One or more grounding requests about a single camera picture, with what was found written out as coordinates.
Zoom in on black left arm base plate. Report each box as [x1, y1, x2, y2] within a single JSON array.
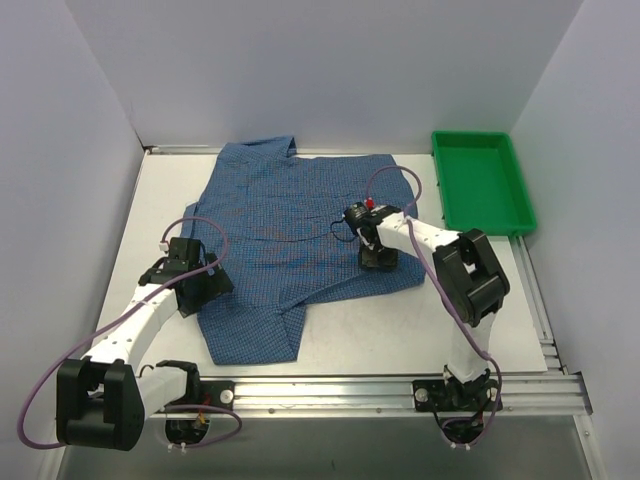
[[175, 380, 235, 410]]

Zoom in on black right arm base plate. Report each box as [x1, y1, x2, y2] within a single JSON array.
[[412, 379, 498, 413]]

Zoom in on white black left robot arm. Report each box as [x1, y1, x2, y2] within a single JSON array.
[[56, 237, 233, 451]]

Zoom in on blue checkered long sleeve shirt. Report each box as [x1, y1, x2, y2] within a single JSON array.
[[182, 137, 425, 366]]

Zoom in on aluminium front frame rail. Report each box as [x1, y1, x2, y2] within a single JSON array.
[[55, 372, 594, 421]]

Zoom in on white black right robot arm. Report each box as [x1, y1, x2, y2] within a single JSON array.
[[343, 202, 510, 409]]

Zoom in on green plastic bin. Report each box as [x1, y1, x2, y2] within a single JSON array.
[[431, 131, 537, 237]]

